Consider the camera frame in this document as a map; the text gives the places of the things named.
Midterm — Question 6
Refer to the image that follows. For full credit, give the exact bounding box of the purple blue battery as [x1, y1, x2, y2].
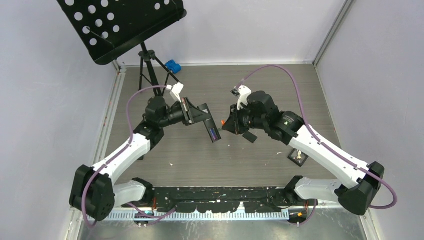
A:
[209, 128, 218, 141]

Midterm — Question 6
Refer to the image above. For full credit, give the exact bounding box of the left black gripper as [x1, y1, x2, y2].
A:
[158, 97, 210, 129]

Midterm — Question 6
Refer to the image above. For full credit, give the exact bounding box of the blue plastic object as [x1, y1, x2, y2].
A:
[165, 60, 182, 74]

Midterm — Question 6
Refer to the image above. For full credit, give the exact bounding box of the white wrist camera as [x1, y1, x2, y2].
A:
[166, 82, 184, 103]
[231, 85, 252, 111]

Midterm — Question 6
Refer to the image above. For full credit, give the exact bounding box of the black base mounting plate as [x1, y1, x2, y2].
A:
[140, 186, 305, 214]

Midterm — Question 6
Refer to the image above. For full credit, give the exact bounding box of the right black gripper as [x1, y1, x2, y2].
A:
[223, 101, 267, 135]

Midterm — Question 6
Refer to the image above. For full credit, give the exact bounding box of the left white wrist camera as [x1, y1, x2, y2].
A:
[166, 82, 184, 103]

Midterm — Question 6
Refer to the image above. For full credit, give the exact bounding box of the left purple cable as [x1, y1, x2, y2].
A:
[81, 85, 173, 229]

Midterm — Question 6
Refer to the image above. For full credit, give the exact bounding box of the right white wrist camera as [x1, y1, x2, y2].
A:
[231, 85, 252, 111]

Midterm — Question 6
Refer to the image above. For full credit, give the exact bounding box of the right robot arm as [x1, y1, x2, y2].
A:
[222, 87, 385, 216]

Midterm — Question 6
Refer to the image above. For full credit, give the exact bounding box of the black perforated music stand desk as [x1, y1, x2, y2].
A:
[57, 0, 187, 66]

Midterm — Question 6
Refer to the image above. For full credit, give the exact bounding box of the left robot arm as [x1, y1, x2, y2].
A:
[69, 96, 213, 221]

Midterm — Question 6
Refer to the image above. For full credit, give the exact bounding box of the small black square frame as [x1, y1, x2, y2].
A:
[287, 148, 309, 167]

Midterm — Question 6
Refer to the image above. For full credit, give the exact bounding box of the black tripod stand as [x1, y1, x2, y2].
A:
[138, 42, 181, 91]

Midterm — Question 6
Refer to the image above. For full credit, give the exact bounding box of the black battery cover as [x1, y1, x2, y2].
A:
[242, 131, 258, 144]

